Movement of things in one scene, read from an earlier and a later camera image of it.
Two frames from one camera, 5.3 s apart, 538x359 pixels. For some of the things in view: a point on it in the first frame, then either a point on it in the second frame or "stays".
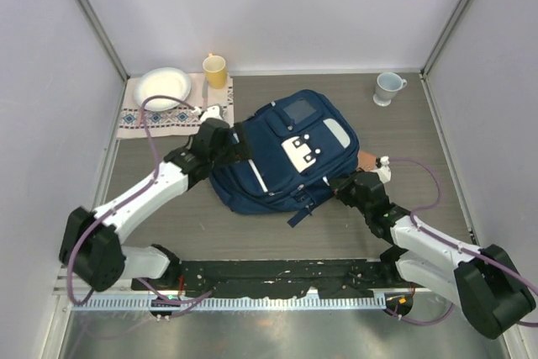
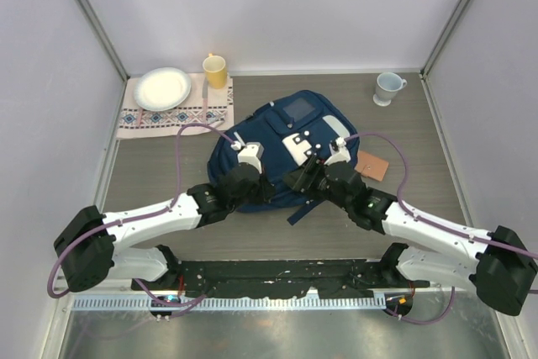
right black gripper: [338, 186] → [298, 179]
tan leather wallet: [366, 161] stays
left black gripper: [239, 151] → [266, 191]
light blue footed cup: [387, 87] stays
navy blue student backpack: [299, 144] stays
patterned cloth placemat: [137, 121] stays
